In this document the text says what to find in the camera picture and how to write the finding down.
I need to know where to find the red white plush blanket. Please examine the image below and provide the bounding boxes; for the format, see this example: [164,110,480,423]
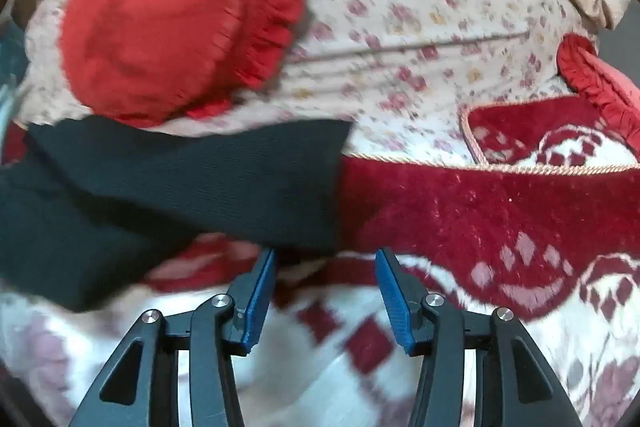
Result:
[0,93,640,427]

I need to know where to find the floral beige quilt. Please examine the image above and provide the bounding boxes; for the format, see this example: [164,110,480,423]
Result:
[19,0,601,168]

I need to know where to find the small red ruffled pillow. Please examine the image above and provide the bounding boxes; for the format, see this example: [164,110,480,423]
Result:
[556,34,640,157]

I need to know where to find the black knit pants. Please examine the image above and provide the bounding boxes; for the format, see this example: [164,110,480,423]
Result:
[1,116,350,312]

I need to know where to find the red heart ruffled pillow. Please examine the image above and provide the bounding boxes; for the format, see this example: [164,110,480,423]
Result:
[58,0,306,127]

